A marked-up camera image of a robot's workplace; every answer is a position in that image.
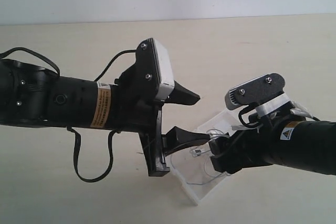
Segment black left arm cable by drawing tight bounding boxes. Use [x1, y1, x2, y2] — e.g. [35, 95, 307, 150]
[0, 47, 140, 183]

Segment white wired earphones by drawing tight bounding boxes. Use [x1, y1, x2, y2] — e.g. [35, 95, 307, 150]
[167, 128, 232, 186]

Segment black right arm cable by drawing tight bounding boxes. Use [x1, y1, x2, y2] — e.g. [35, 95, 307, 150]
[237, 102, 321, 130]

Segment white label sticker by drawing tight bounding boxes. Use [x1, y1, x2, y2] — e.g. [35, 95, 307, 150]
[213, 120, 232, 134]

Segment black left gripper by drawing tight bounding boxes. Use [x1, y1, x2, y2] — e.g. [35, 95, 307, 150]
[114, 64, 211, 177]

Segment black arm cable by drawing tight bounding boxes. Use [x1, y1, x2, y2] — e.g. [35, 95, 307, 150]
[0, 47, 140, 183]
[237, 102, 321, 130]

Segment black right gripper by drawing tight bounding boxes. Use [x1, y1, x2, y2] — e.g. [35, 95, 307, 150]
[208, 103, 294, 174]

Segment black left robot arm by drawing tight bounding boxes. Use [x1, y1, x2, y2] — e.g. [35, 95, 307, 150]
[1, 59, 210, 177]

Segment clear plastic storage case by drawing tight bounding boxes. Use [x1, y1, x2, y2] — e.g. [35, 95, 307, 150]
[167, 109, 240, 206]

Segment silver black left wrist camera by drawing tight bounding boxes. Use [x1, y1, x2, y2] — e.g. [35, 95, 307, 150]
[135, 38, 175, 101]

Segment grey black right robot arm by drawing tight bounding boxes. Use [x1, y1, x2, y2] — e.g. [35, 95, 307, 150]
[211, 104, 335, 175]

